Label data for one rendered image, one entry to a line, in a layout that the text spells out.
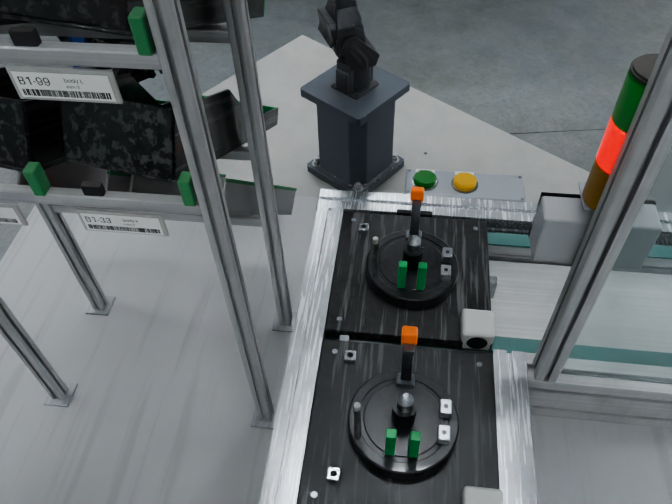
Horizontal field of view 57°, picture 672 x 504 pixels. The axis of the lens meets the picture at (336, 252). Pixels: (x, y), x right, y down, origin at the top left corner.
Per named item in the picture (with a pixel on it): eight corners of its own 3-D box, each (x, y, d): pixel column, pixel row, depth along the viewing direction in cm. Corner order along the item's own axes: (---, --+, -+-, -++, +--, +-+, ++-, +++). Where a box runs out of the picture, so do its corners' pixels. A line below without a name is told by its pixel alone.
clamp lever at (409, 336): (398, 372, 82) (402, 324, 79) (413, 373, 82) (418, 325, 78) (397, 390, 79) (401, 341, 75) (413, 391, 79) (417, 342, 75)
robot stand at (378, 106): (352, 136, 135) (351, 54, 120) (405, 165, 129) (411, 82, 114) (305, 170, 129) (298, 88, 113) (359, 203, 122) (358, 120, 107)
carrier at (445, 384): (323, 345, 90) (319, 294, 81) (491, 361, 88) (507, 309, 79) (296, 516, 75) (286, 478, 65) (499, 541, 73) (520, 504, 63)
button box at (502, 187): (404, 191, 118) (406, 166, 113) (517, 198, 116) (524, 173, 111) (402, 217, 113) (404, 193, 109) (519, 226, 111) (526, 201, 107)
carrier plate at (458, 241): (343, 219, 107) (343, 210, 105) (485, 228, 104) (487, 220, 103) (324, 337, 91) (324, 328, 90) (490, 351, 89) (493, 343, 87)
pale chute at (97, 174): (134, 194, 107) (138, 168, 107) (203, 208, 104) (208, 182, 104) (15, 187, 80) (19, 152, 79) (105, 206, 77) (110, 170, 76)
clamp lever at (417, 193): (407, 230, 98) (411, 185, 95) (420, 231, 98) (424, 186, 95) (407, 240, 95) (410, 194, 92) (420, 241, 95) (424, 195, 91)
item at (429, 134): (303, 44, 165) (302, 34, 163) (624, 201, 124) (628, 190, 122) (73, 181, 133) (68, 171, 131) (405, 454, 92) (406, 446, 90)
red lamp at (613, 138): (592, 144, 63) (606, 104, 59) (643, 147, 62) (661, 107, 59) (599, 178, 60) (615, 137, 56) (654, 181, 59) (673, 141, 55)
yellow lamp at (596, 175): (579, 181, 67) (592, 145, 63) (627, 183, 66) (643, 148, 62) (585, 214, 63) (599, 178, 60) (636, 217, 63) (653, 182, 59)
